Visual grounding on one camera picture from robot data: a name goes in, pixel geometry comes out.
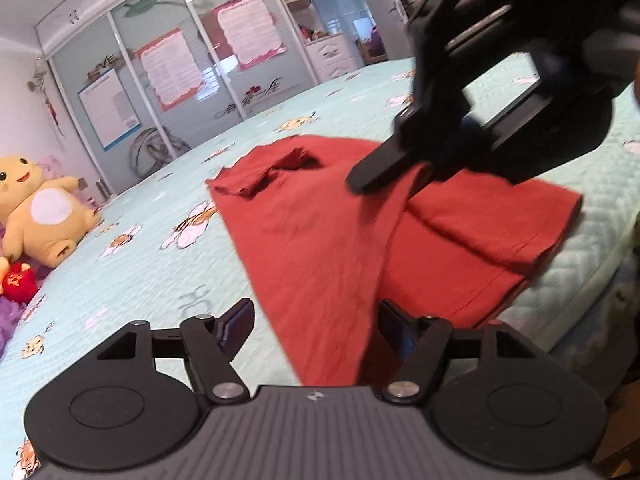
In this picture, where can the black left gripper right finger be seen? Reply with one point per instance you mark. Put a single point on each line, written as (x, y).
(427, 345)

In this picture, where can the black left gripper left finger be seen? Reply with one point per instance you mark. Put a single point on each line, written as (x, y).
(187, 365)

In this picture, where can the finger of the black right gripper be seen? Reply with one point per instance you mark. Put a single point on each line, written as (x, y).
(385, 165)

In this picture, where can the red t-shirt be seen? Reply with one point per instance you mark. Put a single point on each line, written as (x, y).
(320, 258)

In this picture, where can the mint quilted floral bedspread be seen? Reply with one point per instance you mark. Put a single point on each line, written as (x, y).
(131, 267)

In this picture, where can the white drawer cabinet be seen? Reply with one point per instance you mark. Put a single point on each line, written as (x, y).
(332, 56)

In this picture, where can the pink bordered poster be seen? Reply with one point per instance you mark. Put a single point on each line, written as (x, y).
(250, 31)
(171, 69)

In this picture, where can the red small plush toy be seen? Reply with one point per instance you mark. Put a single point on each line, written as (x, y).
(18, 281)

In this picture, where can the yellow plush toy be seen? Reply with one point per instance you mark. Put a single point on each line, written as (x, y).
(43, 220)

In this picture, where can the sliding glass wardrobe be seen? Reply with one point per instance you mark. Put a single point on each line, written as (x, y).
(145, 81)

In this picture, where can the blue bordered poster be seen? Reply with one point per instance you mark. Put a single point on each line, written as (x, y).
(109, 109)

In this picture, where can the wall hanging ornament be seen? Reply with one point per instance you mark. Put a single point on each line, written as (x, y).
(37, 84)

